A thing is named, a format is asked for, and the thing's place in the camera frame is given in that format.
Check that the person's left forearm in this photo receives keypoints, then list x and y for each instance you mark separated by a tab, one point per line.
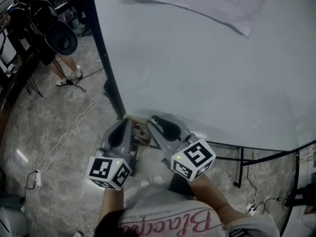
111	206

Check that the person's right forearm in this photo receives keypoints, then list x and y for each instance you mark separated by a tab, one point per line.
209	196

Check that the person's grey printed shirt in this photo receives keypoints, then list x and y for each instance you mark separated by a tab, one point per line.
185	216

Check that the beige plastic part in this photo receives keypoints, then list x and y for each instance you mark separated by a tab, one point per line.
134	117

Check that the large whiteboard on stand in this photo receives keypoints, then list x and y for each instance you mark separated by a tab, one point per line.
197	70

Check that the black round hat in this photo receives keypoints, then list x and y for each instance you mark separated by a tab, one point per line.
61	38

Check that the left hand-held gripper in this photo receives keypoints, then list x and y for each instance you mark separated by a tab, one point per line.
103	169

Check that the white power strip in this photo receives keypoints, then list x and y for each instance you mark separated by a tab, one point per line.
38	178
251	209

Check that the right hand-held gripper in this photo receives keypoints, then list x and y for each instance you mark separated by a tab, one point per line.
195	157

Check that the person's white shoe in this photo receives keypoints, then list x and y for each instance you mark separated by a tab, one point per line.
145	183
159	179

